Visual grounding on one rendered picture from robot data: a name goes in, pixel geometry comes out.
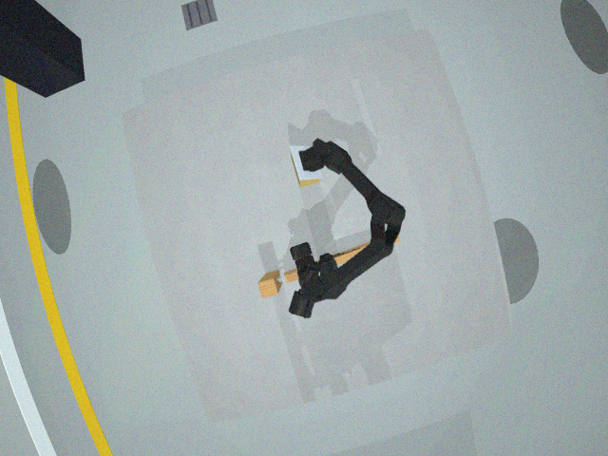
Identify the brown wooden post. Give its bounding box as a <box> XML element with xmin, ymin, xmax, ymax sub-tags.
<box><xmin>258</xmin><ymin>270</ymin><xmax>282</xmax><ymax>298</ymax></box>

